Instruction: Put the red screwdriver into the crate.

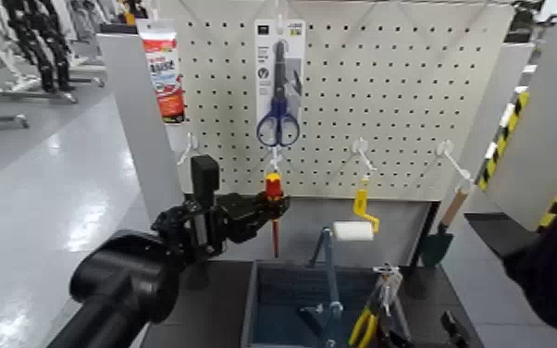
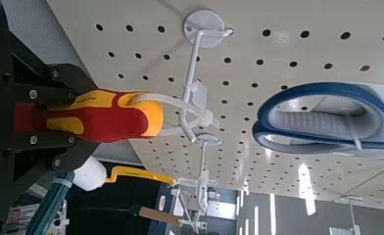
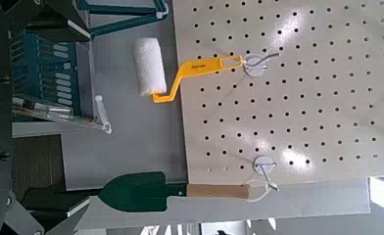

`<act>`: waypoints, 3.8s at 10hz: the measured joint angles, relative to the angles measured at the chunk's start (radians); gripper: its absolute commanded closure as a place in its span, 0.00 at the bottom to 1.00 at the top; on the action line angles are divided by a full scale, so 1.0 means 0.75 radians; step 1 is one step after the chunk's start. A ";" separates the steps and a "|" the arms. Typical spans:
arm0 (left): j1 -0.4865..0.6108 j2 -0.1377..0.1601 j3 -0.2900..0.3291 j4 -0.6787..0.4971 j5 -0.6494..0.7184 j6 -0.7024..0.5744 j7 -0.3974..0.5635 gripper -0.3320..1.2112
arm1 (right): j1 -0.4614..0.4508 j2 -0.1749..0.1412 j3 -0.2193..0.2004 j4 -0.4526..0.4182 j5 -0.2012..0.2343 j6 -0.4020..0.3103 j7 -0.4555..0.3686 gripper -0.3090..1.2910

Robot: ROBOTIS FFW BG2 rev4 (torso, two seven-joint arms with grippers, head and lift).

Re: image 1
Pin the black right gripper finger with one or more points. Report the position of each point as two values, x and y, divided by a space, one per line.
455 330
397 339

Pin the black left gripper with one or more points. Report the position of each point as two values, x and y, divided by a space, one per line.
201 226

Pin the yellow pliers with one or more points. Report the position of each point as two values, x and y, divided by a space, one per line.
363 325

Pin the red yellow screwdriver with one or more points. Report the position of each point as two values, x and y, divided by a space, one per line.
273 182

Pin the dark sleeved person forearm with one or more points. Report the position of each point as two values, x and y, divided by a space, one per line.
555 291

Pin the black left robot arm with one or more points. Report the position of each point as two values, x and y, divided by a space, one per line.
123 284

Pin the grey panel below pegboard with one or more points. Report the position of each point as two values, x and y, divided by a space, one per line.
307 214

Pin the white pegboard hook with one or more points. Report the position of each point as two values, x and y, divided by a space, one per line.
362 150
188 148
275 158
451 158

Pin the tall grey side panel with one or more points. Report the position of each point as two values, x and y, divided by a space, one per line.
142 121

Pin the blue scissors on card package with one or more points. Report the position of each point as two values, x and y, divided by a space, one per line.
266 58

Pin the red white sealant tube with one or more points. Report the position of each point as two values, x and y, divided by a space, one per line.
164 73

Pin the white perforated pegboard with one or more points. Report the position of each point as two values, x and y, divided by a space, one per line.
395 97

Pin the large grey hazard edged panel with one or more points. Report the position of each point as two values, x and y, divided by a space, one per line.
550 121

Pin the yellow black background object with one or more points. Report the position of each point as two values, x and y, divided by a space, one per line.
132 12

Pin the black background robot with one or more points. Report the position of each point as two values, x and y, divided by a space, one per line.
40 43

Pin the black frame strut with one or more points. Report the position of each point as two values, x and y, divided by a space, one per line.
424 228

